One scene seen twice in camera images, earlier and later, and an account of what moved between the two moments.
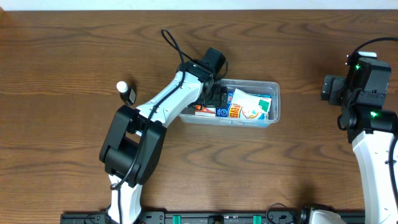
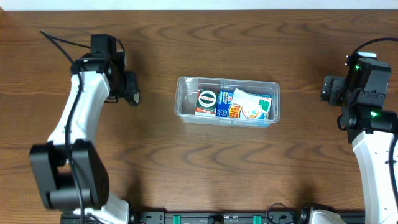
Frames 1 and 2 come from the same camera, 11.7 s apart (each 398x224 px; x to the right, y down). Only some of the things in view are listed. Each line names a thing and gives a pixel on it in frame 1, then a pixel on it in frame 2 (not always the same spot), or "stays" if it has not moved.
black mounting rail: x=201 y=217 stays
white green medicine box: x=252 y=107 stays
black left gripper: x=221 y=98 to x=132 y=83
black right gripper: x=334 y=85 stays
